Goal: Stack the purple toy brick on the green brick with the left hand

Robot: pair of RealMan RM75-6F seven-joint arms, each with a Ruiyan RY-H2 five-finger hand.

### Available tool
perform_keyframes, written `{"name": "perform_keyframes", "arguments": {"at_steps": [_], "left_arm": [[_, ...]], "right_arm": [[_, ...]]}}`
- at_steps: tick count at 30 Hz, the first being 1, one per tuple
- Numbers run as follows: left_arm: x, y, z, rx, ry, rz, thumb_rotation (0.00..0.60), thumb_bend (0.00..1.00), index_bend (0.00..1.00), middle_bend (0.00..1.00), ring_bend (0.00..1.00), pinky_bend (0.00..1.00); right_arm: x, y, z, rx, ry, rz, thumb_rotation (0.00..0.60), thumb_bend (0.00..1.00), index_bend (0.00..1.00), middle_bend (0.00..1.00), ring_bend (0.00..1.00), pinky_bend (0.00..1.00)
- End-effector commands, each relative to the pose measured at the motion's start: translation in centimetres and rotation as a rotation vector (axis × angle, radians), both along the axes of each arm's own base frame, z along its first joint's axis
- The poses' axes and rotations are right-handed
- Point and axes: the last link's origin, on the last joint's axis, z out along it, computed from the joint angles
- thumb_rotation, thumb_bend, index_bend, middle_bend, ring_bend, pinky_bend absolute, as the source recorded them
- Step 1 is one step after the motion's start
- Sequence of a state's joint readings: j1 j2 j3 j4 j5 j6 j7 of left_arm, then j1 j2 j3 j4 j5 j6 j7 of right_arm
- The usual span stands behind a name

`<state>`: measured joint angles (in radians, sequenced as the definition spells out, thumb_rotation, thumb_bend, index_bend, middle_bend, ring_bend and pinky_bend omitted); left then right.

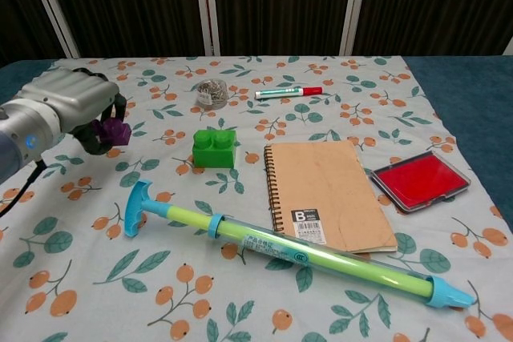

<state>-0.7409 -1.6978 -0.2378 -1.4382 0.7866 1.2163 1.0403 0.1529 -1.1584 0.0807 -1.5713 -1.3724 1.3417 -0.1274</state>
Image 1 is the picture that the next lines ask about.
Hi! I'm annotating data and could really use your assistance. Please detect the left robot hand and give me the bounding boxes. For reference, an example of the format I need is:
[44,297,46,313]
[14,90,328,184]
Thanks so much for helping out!
[19,66,130,155]

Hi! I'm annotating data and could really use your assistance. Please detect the purple toy building block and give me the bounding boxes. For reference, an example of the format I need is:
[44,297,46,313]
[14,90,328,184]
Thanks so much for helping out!
[93,118,133,148]

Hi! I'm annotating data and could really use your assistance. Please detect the clear box of paper clips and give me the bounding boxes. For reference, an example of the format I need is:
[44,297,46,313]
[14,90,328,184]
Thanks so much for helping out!
[195,79,229,109]

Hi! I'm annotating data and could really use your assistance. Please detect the green toy building block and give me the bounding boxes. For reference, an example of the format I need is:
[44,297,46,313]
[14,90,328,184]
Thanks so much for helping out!
[192,129,236,170]

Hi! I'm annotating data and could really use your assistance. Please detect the floral fruit print tablecloth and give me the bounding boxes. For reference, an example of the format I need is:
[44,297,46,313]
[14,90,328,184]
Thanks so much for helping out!
[0,54,513,342]

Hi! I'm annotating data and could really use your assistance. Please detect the red whiteboard marker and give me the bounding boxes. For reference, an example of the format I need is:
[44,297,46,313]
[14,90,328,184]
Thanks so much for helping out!
[254,86,324,101]

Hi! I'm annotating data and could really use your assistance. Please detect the blue green water pump toy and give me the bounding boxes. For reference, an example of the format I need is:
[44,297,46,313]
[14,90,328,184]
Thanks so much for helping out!
[123,180,475,314]

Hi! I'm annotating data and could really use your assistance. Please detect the kraft spiral notebook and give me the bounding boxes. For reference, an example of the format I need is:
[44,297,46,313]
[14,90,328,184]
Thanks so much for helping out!
[263,140,399,255]

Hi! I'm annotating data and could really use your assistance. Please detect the red ink stamp pad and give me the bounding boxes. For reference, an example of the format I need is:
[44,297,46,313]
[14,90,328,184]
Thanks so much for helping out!
[370,150,471,215]

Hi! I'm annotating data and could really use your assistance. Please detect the white screen frame post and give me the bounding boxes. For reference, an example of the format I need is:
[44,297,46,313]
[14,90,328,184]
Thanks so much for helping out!
[22,0,81,59]
[338,0,370,56]
[192,0,221,56]

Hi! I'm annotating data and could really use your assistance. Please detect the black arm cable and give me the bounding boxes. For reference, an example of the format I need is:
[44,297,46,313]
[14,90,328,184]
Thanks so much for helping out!
[0,159,46,217]

